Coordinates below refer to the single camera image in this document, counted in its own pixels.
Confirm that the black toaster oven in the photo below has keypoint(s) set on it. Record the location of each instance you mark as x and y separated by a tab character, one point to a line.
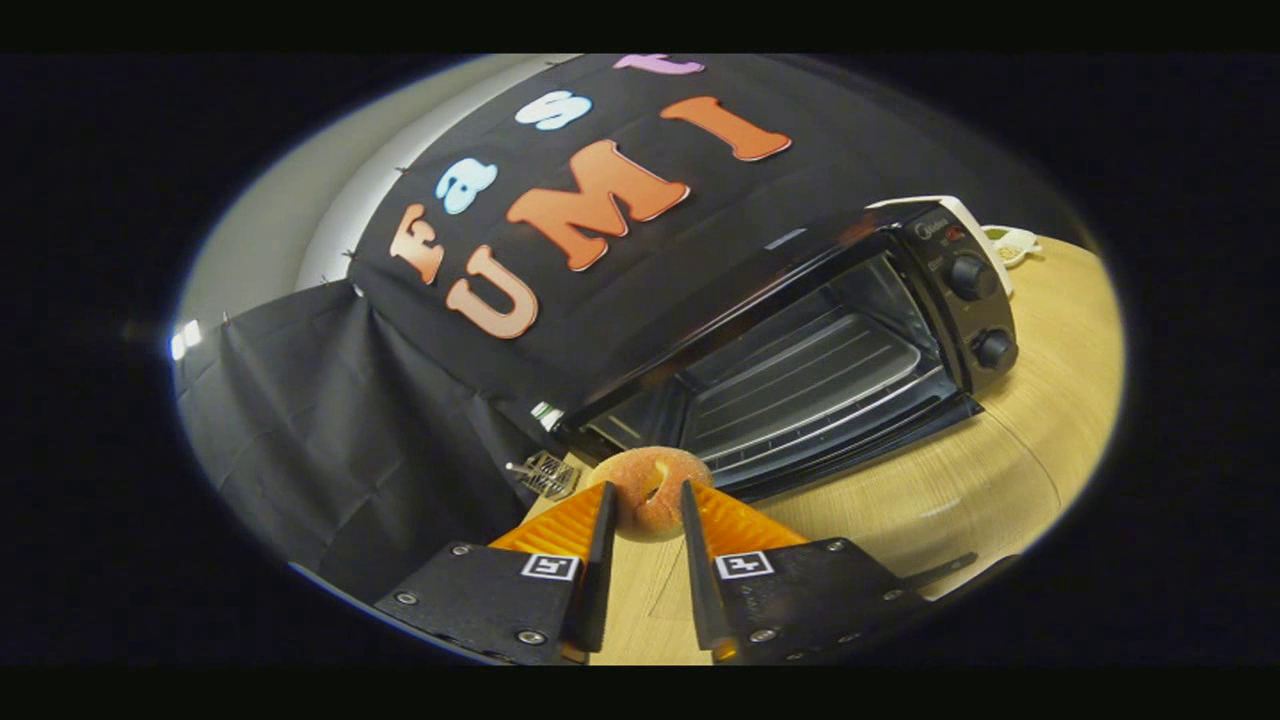
960	300

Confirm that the ceiling light panel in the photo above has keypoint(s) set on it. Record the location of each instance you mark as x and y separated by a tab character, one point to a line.
185	340

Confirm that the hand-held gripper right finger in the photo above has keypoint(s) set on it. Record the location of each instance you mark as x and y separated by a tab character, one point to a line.
700	580

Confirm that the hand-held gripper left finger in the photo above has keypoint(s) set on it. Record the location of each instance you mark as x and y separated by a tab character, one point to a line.
598	580

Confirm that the small white snack dish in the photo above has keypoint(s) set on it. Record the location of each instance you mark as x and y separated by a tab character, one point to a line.
1012	245

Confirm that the sugared doughnut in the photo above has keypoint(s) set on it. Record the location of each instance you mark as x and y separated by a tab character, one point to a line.
650	500

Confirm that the white bread toaster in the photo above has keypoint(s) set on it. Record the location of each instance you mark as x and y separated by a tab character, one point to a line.
975	225

